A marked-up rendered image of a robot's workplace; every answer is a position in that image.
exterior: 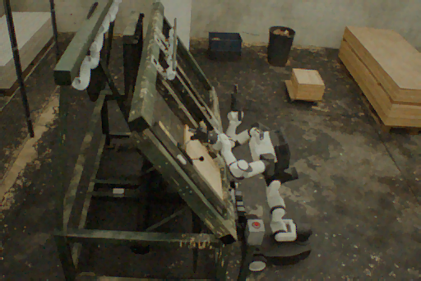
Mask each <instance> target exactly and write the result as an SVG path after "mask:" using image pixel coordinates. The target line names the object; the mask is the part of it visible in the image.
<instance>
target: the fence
mask: <svg viewBox="0 0 421 281"><path fill-rule="evenodd" d="M160 123H162V122H161V121H158V122H155V123H154V129H156V130H157V131H158V133H159V134H161V136H162V137H163V138H164V140H165V141H166V142H167V144H168V145H169V147H170V148H171V149H172V151H174V152H175V153H176V155H179V154H180V155H181V156H182V157H183V158H184V160H185V161H186V163H185V166H186V167H187V169H188V170H189V171H190V173H194V172H196V173H197V175H198V176H199V177H200V182H199V183H200V184H201V185H202V186H203V187H204V188H205V190H206V191H207V192H208V194H209V195H210V196H211V198H212V199H213V200H214V201H215V203H216V204H217V205H218V206H219V207H220V208H221V209H222V210H224V209H226V204H225V203H224V202H223V200H222V199H221V198H220V196H219V195H218V194H217V192H216V191H215V190H214V188H213V187H212V186H211V185H210V183H209V182H208V181H207V180H206V179H205V177H204V176H203V175H202V174H201V172H200V171H199V170H198V168H197V167H196V166H195V164H194V163H193V166H192V165H191V164H190V163H189V161H188V160H187V159H186V157H185V156H184V155H183V153H182V152H181V151H180V150H179V148H178V142H177V141H176V140H175V139H174V138H173V137H172V136H171V135H170V134H169V135H168V134H167V133H166V131H167V130H166V128H165V127H164V126H163V123H162V126H163V127H164V129H163V128H162V126H161V125H160Z"/></svg>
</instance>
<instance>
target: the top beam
mask: <svg viewBox="0 0 421 281"><path fill-rule="evenodd" d="M163 17H164V6H163V5H162V3H161V2H160V1H158V2H156V3H154V4H153V5H152V8H151V12H150V19H149V23H148V27H147V32H146V39H145V41H144V44H143V49H142V54H141V61H140V66H139V70H138V74H137V79H136V87H135V92H134V96H133V100H132V105H131V109H130V113H129V118H128V123H129V124H130V126H131V127H132V129H134V130H135V131H136V132H137V133H140V132H142V131H144V130H146V129H147V128H149V127H150V126H151V118H152V110H153V102H154V94H155V87H156V78H157V71H158V70H157V68H156V67H155V65H154V64H153V63H152V61H151V59H152V55H153V56H154V57H155V59H156V61H157V62H159V55H160V46H159V45H158V44H157V42H156V41H155V35H157V36H158V38H159V39H160V40H161V38H160V37H159V35H158V34H157V32H156V31H155V30H156V26H157V27H158V28H159V30H160V32H162V25H163Z"/></svg>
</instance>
